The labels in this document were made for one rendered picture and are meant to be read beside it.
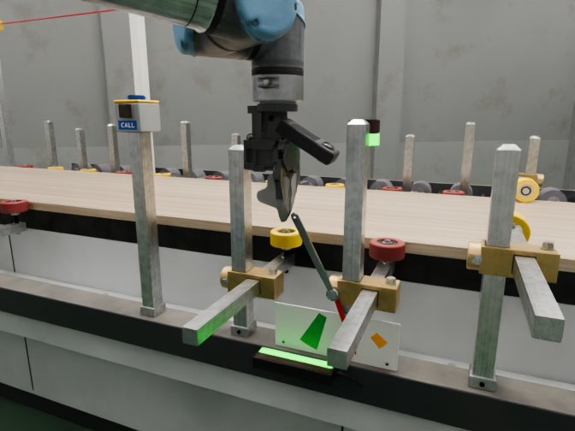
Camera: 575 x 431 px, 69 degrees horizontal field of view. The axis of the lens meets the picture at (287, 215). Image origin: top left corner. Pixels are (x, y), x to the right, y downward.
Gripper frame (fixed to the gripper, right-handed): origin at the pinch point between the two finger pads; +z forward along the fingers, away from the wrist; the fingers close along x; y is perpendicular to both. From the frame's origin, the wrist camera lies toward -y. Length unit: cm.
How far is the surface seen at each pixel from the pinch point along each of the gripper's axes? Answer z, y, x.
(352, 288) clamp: 14.6, -11.6, -5.3
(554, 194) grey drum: 16, -71, -154
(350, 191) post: -4.4, -10.2, -6.0
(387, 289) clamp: 13.6, -18.3, -5.3
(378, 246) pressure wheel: 10.0, -13.8, -19.8
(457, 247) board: 10.3, -29.9, -27.5
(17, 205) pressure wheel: 12, 106, -22
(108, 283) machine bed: 37, 75, -28
